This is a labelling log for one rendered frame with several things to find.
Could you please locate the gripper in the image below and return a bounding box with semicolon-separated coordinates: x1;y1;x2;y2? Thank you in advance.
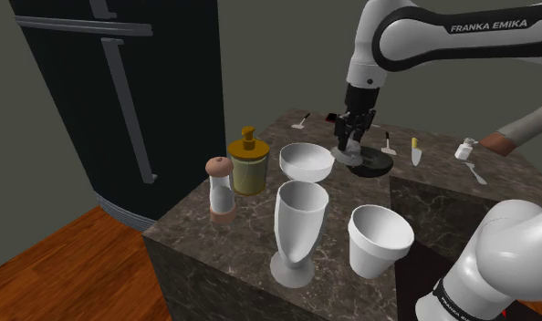
334;83;381;153

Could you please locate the small grey round dish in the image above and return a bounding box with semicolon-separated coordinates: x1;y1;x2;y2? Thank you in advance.
330;138;365;169

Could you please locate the black bowl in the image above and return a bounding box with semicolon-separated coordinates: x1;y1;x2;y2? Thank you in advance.
345;146;395;180

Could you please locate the white bowl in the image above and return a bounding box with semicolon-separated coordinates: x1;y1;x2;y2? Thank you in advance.
278;141;337;184

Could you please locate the tall white footed vase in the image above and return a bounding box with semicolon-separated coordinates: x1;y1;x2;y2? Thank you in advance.
269;179;331;290

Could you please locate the yellow soap dispenser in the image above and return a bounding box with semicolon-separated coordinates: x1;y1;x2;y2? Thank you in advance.
227;126;271;197

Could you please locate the small white bottle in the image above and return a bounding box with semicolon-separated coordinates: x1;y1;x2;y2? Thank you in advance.
453;137;480;162

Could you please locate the white cup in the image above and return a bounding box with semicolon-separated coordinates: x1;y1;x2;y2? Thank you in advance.
347;203;416;280

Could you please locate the white spoon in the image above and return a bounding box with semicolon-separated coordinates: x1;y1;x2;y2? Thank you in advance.
464;161;489;186

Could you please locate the glass shaker with brown cap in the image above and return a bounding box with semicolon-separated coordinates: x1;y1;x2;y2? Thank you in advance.
204;156;238;225

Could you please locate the grey tube with brown end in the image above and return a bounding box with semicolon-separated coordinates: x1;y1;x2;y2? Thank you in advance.
478;98;542;158

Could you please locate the black refrigerator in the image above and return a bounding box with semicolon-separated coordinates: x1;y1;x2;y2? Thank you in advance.
8;0;227;233

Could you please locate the white spatula with black handle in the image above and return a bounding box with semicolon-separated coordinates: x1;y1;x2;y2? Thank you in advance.
290;112;312;131
380;131;398;157

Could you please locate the knife with yellow handle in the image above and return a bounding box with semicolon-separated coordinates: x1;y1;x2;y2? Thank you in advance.
410;137;423;168

